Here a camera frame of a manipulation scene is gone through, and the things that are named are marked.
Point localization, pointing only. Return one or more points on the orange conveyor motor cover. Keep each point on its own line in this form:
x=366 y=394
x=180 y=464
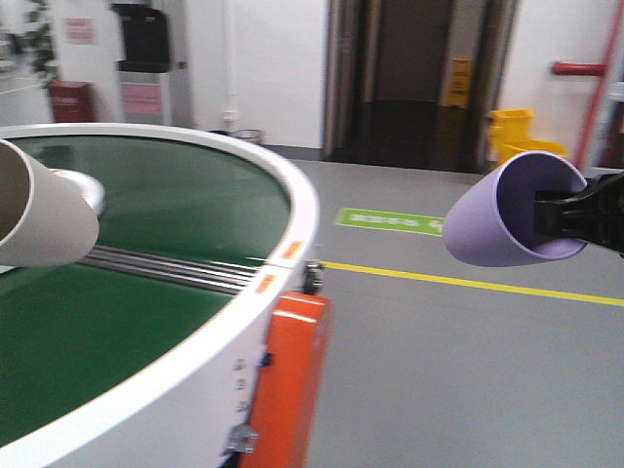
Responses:
x=286 y=394

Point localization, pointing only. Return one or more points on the steel conveyor rollers front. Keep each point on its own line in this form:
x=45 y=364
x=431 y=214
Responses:
x=214 y=276

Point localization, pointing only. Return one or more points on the red fire extinguisher cabinet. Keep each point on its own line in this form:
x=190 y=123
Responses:
x=72 y=101

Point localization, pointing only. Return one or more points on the green conveyor belt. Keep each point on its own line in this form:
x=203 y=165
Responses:
x=71 y=333

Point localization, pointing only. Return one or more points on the wire mesh waste bin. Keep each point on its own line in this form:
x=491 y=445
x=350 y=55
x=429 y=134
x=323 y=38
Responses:
x=252 y=136

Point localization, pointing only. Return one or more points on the green potted plant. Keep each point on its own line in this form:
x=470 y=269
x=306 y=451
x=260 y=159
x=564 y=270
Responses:
x=38 y=36

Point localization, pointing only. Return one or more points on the purple plastic cup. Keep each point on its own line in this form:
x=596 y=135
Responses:
x=492 y=224

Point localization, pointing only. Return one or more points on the black water dispenser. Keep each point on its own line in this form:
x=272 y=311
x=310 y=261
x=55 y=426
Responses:
x=153 y=73

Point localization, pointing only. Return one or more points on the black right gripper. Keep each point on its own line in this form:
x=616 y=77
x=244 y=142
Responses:
x=564 y=215

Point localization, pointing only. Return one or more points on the yellow mop bucket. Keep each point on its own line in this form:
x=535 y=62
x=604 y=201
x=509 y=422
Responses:
x=509 y=135

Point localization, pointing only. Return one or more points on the pink wall notice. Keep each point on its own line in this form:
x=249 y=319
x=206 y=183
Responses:
x=79 y=31

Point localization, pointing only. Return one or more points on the white outer conveyor rim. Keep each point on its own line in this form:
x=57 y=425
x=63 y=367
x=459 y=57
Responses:
x=180 y=410

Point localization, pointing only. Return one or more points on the beige plastic cup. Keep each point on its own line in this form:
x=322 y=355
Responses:
x=45 y=220

